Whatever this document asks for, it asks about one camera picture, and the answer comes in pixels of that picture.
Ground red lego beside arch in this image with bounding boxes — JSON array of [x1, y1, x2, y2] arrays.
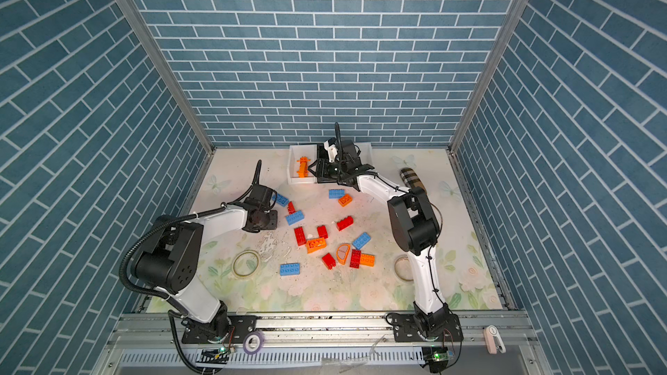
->
[[349, 249, 361, 269]]

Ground white pink device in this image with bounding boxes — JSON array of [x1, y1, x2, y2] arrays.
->
[[483, 325, 507, 354]]

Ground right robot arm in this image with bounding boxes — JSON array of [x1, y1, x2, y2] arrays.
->
[[308, 137, 452, 338]]

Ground plaid glasses case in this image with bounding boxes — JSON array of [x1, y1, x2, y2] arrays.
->
[[400, 168, 427, 193]]

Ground left white bin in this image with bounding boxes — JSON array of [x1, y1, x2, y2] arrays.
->
[[287, 145, 317, 185]]

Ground tape ring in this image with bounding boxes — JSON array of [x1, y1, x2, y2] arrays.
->
[[393, 254, 415, 283], [232, 249, 262, 279]]

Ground left tape ring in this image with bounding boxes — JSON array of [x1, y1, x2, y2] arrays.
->
[[232, 249, 262, 279]]

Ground white bin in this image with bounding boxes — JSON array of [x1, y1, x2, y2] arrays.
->
[[287, 145, 317, 185], [341, 140, 373, 180]]

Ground metal front rail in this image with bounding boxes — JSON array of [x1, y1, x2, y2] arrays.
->
[[93, 309, 553, 375]]

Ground left black cable conduit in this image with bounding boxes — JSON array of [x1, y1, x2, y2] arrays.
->
[[118, 160, 263, 375]]

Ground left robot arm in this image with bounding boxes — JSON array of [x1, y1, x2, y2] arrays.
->
[[119, 182, 278, 332]]

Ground red tall lego centre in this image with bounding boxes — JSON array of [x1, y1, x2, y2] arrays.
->
[[295, 227, 307, 247]]

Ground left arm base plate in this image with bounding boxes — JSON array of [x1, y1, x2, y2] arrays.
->
[[182, 314, 258, 345]]

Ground right tape ring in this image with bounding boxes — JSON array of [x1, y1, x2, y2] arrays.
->
[[393, 254, 415, 283]]

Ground black middle bin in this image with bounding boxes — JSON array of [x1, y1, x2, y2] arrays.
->
[[315, 139, 344, 183]]

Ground right white bin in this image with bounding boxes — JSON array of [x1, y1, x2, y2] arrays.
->
[[341, 140, 373, 180]]

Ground blue lego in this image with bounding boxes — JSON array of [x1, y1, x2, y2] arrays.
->
[[279, 263, 300, 277], [286, 211, 305, 226], [274, 194, 289, 208], [352, 233, 371, 250], [328, 189, 346, 200]]

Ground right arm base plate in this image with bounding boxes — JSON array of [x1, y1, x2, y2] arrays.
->
[[385, 312, 464, 343]]

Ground purple tape roll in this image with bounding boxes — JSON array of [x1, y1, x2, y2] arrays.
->
[[242, 331, 265, 355]]

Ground blue lego bottom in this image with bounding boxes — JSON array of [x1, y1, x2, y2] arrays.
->
[[279, 263, 300, 277]]

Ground orange arch lego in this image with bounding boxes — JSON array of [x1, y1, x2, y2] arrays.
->
[[336, 243, 352, 265]]

